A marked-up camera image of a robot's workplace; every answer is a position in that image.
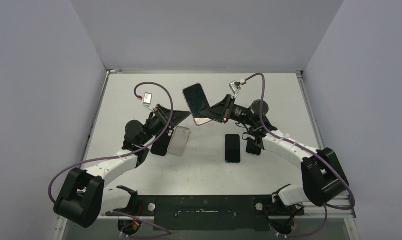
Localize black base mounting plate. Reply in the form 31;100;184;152
121;195;304;232

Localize black phone case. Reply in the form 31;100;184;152
150;129;173;157

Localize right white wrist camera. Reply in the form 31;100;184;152
229;78;246;99

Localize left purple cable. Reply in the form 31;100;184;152
47;82;174;239

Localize white-edged black phone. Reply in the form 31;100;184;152
245;138;262;156

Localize blue-edged black phone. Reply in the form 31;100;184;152
225;134;241;164

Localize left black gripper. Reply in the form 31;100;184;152
140;104;191;146

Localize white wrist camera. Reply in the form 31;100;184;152
229;78;246;99
137;92;152;109

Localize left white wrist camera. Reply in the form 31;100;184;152
137;92;152;109

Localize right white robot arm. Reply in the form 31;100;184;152
200;94;349;215

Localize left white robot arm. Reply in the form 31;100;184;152
53;104;190;228

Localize phone pink case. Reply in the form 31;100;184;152
167;126;190;156
182;83;212;126

